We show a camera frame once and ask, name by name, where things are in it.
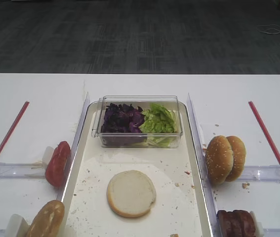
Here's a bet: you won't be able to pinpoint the green lettuce in container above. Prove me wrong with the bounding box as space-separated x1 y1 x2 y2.
139 103 177 147

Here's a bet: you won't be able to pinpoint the white block behind tomato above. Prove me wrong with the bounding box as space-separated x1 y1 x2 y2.
42 146 54 165

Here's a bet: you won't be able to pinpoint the red tomato slice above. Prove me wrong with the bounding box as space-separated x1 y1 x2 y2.
45 141 71 188

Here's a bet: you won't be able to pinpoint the brown meat patties stack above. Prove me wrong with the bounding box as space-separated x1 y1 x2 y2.
217 210 257 237

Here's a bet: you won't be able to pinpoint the white block behind patties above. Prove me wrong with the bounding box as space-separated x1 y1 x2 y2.
249 211 265 237

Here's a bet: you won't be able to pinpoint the clear plastic salad container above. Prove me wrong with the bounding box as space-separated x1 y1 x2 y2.
91 95 183 148

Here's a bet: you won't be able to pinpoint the purple cabbage leaves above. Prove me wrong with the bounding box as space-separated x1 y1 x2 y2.
101 103 146 147

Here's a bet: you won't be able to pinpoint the bottom bun half on tray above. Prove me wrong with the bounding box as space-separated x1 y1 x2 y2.
106 170 157 218

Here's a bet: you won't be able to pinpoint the white metal tray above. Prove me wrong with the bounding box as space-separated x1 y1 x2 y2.
60 103 210 237

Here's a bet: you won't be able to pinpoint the sesame bun top, front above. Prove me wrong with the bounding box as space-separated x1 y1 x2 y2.
205 135 234 185

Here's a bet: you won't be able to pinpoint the sesame bun , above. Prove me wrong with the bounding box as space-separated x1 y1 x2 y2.
225 136 246 182
205 135 234 185

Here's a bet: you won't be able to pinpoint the sesame bun top, rear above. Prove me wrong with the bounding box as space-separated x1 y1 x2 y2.
225 136 246 182

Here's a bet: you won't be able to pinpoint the left long clear divider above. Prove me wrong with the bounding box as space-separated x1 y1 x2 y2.
56 92 90 202

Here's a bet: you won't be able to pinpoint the long clear divider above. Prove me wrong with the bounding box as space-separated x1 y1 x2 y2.
56 92 90 202
187 92 221 218

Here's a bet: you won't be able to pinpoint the left red strip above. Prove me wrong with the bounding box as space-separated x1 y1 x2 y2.
0 101 30 154

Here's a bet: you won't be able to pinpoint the red strip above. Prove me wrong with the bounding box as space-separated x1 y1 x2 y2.
248 101 280 165
0 101 30 154

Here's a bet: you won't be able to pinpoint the right long clear divider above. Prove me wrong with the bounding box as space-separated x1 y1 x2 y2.
187 92 221 218

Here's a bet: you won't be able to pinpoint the toasted bun bottom, left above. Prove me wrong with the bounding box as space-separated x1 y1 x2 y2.
26 200 65 237

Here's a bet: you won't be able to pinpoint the right red strip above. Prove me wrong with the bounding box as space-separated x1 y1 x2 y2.
248 101 280 165

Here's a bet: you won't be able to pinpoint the white block behind left bun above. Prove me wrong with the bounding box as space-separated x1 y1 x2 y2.
4 214 29 237

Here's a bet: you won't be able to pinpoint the clear rail behind sesame buns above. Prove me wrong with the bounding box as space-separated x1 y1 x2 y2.
237 165 280 183

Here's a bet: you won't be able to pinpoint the clear rail behind tomato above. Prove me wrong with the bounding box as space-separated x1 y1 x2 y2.
0 162 45 179

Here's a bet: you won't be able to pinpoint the white cable on floor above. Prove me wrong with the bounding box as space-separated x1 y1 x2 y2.
257 24 280 39

